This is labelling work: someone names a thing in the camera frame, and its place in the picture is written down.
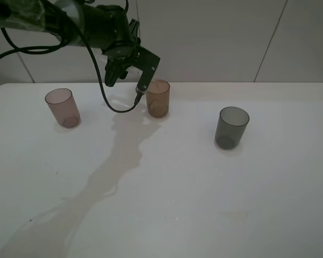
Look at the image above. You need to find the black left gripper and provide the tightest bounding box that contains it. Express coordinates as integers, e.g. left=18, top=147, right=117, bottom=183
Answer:
left=101, top=19, right=141, bottom=87

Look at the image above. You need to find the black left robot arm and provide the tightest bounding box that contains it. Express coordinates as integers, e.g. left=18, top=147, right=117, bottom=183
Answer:
left=0, top=1, right=140, bottom=87

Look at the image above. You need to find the orange translucent plastic cup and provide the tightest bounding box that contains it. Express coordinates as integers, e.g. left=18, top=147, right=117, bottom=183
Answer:
left=146, top=80, right=170, bottom=118

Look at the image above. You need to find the pink translucent plastic cup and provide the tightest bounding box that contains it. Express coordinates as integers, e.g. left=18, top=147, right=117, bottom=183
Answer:
left=45, top=88, right=80, bottom=129

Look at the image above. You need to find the grey translucent plastic cup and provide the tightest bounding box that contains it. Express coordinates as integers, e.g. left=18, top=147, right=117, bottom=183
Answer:
left=215, top=106, right=250, bottom=150

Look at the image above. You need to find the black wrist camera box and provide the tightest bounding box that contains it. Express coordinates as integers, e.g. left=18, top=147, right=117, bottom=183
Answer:
left=130, top=46, right=160, bottom=94

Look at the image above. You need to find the black camera cable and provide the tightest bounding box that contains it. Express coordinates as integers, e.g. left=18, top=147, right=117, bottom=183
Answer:
left=0, top=26, right=142, bottom=113

